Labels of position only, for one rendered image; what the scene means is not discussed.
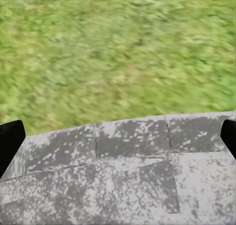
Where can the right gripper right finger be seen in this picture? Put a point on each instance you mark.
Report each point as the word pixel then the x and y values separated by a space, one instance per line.
pixel 228 135

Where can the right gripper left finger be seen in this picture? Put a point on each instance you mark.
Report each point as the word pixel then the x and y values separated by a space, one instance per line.
pixel 12 135

